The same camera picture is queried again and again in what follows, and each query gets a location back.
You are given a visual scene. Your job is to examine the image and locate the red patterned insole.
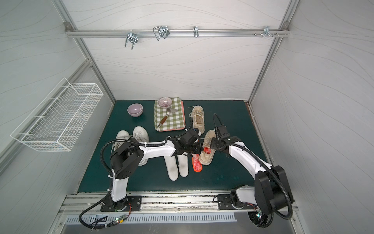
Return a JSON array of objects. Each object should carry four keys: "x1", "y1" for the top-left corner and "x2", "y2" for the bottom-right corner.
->
[
  {"x1": 204, "y1": 147, "x2": 212, "y2": 155},
  {"x1": 192, "y1": 154, "x2": 203, "y2": 173}
]

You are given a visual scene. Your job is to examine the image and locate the white insole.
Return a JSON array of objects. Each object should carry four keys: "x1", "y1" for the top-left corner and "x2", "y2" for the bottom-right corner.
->
[
  {"x1": 177, "y1": 152, "x2": 189, "y2": 177},
  {"x1": 164, "y1": 157, "x2": 179, "y2": 181}
]

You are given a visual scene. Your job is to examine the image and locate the beige sneaker one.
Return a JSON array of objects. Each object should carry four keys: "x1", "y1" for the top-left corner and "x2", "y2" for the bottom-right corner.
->
[
  {"x1": 199, "y1": 130, "x2": 216, "y2": 166},
  {"x1": 189, "y1": 105, "x2": 205, "y2": 136}
]

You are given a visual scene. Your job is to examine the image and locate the white sneaker with laces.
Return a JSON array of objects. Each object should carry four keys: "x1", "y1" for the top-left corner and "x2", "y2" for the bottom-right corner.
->
[{"x1": 110, "y1": 130, "x2": 131, "y2": 153}]

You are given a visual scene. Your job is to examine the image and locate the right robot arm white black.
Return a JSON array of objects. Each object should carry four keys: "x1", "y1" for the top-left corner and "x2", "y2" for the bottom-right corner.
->
[{"x1": 211, "y1": 125, "x2": 294, "y2": 220}]

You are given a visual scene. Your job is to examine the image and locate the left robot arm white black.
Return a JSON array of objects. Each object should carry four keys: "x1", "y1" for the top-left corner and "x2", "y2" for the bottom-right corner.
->
[{"x1": 110, "y1": 129, "x2": 203, "y2": 202}]

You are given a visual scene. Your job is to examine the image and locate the green white checkered cloth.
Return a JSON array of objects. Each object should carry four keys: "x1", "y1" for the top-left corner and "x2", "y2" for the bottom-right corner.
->
[{"x1": 154, "y1": 97, "x2": 186, "y2": 131}]

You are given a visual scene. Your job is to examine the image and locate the pink tray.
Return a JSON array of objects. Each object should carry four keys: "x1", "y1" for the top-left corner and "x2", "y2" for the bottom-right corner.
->
[{"x1": 156, "y1": 100, "x2": 187, "y2": 133}]

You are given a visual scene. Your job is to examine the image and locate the pink speckled bowl on cloth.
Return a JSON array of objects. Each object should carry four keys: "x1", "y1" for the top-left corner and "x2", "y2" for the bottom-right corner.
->
[{"x1": 158, "y1": 97, "x2": 172, "y2": 109}]

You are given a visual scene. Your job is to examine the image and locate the purple bowl on table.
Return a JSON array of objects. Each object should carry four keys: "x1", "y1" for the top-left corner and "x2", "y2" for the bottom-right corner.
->
[{"x1": 127, "y1": 103, "x2": 144, "y2": 118}]

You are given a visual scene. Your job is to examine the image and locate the white vent strip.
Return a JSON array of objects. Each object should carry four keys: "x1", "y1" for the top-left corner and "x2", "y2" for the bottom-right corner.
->
[{"x1": 65, "y1": 212, "x2": 237, "y2": 225}]

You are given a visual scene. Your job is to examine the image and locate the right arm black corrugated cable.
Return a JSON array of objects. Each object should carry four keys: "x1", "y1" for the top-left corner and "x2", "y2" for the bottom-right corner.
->
[{"x1": 212, "y1": 113, "x2": 294, "y2": 220}]

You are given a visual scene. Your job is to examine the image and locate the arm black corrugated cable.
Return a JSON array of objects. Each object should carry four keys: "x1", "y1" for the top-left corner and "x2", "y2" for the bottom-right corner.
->
[
  {"x1": 99, "y1": 138, "x2": 166, "y2": 176},
  {"x1": 212, "y1": 113, "x2": 294, "y2": 220}
]

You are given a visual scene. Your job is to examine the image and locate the metal spatula wooden handle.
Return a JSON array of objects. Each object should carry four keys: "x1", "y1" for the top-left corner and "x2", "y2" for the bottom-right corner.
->
[{"x1": 157, "y1": 107, "x2": 178, "y2": 128}]

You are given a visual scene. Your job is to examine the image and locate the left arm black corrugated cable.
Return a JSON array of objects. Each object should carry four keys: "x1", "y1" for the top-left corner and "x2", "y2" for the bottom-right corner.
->
[{"x1": 99, "y1": 138, "x2": 166, "y2": 176}]

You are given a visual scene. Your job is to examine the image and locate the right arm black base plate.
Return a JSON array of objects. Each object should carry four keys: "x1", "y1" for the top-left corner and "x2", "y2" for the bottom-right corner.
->
[{"x1": 213, "y1": 194, "x2": 256, "y2": 211}]

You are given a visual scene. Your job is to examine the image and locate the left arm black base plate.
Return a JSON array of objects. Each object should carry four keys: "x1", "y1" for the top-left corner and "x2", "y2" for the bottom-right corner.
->
[{"x1": 100, "y1": 196, "x2": 142, "y2": 212}]

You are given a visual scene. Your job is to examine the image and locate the metal hook bracket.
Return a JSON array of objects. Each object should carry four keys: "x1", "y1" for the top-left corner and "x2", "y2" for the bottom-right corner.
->
[
  {"x1": 253, "y1": 26, "x2": 279, "y2": 38},
  {"x1": 124, "y1": 30, "x2": 138, "y2": 50},
  {"x1": 153, "y1": 26, "x2": 170, "y2": 41},
  {"x1": 192, "y1": 26, "x2": 199, "y2": 38}
]

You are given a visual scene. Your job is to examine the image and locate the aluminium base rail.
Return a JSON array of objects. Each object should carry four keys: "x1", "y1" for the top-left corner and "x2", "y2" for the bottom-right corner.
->
[{"x1": 57, "y1": 190, "x2": 299, "y2": 215}]

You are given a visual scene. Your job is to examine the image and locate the white wire basket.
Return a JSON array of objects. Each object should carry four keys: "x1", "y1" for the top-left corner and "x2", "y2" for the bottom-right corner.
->
[{"x1": 10, "y1": 78, "x2": 103, "y2": 152}]

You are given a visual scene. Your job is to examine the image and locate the aluminium cross rail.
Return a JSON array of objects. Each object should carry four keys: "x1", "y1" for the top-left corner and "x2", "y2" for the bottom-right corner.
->
[{"x1": 65, "y1": 28, "x2": 291, "y2": 39}]

